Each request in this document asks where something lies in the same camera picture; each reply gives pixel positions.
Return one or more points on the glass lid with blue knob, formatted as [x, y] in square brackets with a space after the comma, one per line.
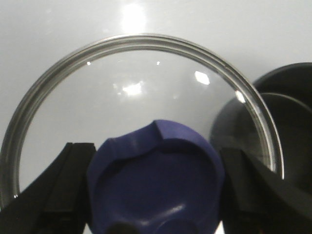
[148, 104]

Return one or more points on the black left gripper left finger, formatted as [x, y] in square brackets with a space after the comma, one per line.
[57, 201]

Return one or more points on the dark blue saucepan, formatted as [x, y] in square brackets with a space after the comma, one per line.
[287, 92]

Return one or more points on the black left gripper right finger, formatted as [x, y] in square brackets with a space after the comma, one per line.
[255, 200]

